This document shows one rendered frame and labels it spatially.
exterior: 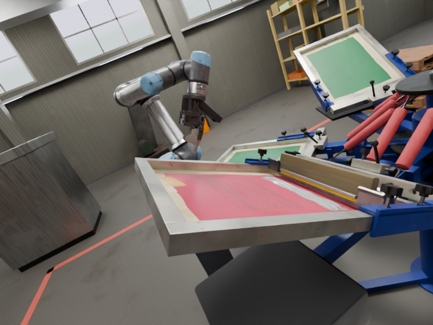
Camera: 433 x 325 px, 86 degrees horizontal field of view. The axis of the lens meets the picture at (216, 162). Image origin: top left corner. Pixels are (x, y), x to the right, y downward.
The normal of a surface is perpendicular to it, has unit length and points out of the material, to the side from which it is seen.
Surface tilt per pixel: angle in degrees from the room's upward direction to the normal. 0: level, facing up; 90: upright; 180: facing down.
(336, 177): 56
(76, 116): 90
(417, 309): 0
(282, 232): 90
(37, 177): 90
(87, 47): 90
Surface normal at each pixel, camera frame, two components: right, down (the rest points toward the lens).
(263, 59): 0.32, 0.26
